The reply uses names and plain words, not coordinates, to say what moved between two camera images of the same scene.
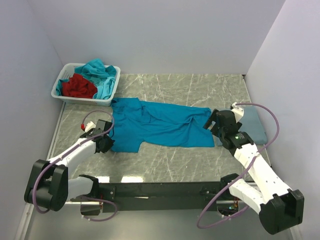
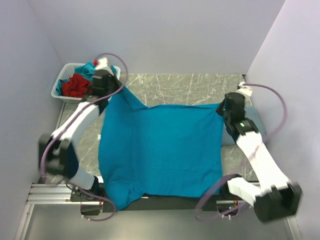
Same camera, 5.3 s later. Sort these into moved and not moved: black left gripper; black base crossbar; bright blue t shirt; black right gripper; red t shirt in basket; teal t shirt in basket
Moved: black right gripper; black base crossbar; bright blue t shirt; black left gripper
Not moved: red t shirt in basket; teal t shirt in basket
